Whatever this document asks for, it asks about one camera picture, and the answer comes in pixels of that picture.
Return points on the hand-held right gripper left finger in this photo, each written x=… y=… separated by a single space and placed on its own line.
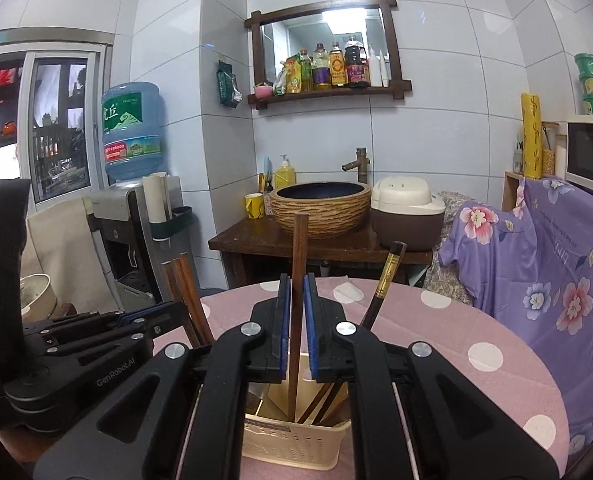
x=282 y=330

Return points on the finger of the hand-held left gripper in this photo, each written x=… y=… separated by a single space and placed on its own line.
x=101 y=350
x=146 y=312

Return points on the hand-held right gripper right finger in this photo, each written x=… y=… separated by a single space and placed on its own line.
x=312 y=335

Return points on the brown wooden chopstick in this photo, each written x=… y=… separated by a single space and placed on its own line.
x=299 y=245
x=174 y=285
x=194 y=295

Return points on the black gold-banded chopstick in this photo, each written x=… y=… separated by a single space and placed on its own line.
x=389 y=275
x=334 y=402

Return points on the beige plastic utensil holder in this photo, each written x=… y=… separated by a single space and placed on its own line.
x=296 y=440

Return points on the white cooking pot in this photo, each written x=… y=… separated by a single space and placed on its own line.
x=39 y=297

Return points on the silver water dispenser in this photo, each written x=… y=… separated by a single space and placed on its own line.
x=121 y=240

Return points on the teal plastic rack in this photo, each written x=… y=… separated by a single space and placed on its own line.
x=174 y=225

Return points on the dark wooden cabinet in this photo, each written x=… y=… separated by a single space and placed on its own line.
x=256 y=240

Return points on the pink polka dot tablecloth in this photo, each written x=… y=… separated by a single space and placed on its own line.
x=426 y=360

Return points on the white paper roll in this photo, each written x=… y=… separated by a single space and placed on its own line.
x=155 y=195

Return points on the woven pattern wash basin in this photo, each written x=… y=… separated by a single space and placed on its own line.
x=321 y=215

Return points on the yellow mug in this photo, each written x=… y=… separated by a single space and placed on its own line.
x=254 y=206

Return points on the window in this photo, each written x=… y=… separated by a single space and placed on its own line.
x=56 y=125

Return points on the white and brown rice cooker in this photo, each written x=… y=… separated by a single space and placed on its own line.
x=406 y=215

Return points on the yellow soap pump bottle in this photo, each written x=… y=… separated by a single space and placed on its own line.
x=285 y=176

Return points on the grey patterned cloth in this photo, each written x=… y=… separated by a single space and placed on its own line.
x=446 y=245

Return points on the blue toothbrush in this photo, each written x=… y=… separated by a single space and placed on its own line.
x=267 y=167

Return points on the bamboo style faucet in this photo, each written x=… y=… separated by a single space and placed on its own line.
x=360 y=165

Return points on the blue water jug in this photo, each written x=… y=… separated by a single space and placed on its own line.
x=132 y=130

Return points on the pink small bowl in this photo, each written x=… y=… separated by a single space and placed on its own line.
x=263 y=92

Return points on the green hanging packet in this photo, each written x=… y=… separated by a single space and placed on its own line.
x=228 y=85

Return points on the light wooden shelf box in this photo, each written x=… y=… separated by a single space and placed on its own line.
x=513 y=192

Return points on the purple floral cloth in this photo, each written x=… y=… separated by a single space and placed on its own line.
x=551 y=270

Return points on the green seasoning packet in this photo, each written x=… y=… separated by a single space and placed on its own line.
x=280 y=80

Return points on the yellow seasoning pouch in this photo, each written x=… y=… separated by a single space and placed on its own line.
x=293 y=77

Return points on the purple label oil bottle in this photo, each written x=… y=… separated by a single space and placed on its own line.
x=321 y=70

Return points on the orange label sauce bottle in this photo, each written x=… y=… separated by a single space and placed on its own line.
x=338 y=67

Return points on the dark soy sauce bottle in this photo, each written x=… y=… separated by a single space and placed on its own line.
x=357 y=65

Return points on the white tube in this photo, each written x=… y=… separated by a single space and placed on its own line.
x=385 y=71

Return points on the white squeeze bottle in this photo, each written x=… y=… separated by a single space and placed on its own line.
x=374 y=67

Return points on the yellow wrap roll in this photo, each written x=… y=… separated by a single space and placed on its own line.
x=531 y=135

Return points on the glass jar of grain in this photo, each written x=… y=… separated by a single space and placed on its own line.
x=549 y=152

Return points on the wooden framed mirror shelf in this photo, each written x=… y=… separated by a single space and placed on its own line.
x=326 y=25

